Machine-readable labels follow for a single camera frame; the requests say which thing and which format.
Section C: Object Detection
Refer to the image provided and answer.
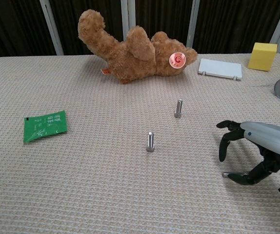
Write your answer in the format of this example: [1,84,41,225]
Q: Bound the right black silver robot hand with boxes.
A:
[216,119,280,185]

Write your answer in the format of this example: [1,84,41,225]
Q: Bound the steel bolt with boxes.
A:
[174,98,183,119]
[222,172,249,178]
[145,131,155,153]

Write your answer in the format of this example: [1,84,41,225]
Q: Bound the yellow foam cube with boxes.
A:
[247,42,278,72]

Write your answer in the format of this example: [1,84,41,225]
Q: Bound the white flat plastic case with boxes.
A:
[198,58,243,82]

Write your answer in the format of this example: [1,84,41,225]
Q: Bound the round red hang tag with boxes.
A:
[168,52,186,69]

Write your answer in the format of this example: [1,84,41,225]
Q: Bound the brown teddy bear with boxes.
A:
[78,9,199,85]

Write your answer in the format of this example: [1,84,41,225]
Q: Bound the beige woven tablecloth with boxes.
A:
[0,52,280,234]

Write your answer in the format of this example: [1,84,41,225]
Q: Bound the green foil sachet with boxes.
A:
[23,110,68,145]

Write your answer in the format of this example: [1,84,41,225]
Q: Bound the black curtain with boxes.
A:
[0,0,280,59]

